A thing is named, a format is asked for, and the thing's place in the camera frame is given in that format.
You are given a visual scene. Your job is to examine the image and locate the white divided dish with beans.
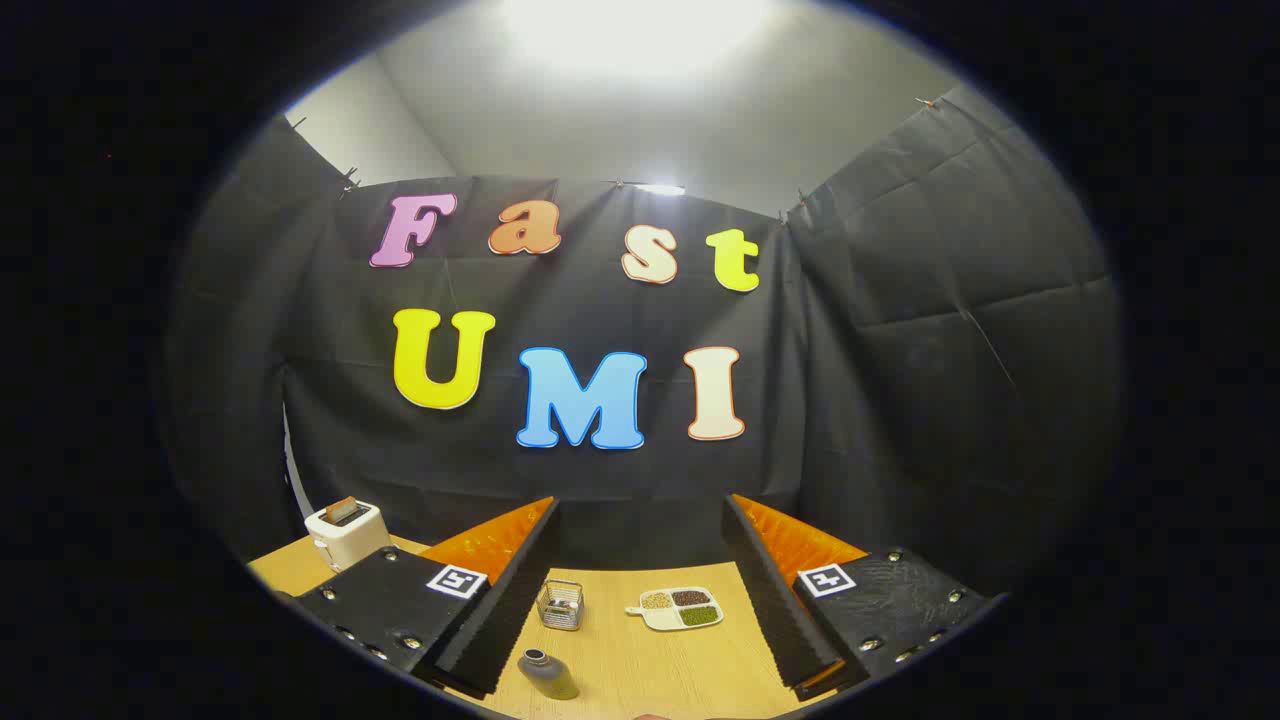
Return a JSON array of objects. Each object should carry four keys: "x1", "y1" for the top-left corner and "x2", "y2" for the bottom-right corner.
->
[{"x1": 625, "y1": 586, "x2": 725, "y2": 632}]

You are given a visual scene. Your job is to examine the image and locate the wooden table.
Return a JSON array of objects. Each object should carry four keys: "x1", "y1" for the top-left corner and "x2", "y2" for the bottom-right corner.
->
[{"x1": 247, "y1": 535, "x2": 853, "y2": 720}]

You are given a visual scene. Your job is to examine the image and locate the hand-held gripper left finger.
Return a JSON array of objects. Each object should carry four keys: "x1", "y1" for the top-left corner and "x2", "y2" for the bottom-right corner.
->
[{"x1": 275, "y1": 497, "x2": 562, "y2": 701}]

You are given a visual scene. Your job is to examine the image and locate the cream toaster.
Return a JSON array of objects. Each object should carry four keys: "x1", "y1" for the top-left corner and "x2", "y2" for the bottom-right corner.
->
[{"x1": 304, "y1": 500, "x2": 393, "y2": 574}]

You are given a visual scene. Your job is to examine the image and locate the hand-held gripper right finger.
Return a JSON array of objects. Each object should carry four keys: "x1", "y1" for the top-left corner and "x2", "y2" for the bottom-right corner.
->
[{"x1": 721, "y1": 493, "x2": 1007, "y2": 702}]

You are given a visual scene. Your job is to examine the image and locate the wire mesh basket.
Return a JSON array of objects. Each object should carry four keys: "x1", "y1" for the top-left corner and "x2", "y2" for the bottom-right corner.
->
[{"x1": 536, "y1": 580, "x2": 587, "y2": 632}]

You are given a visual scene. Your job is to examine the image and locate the silver bottle with green label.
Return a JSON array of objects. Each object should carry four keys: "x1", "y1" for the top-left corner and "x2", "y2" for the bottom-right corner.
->
[{"x1": 517, "y1": 648, "x2": 582, "y2": 701}]

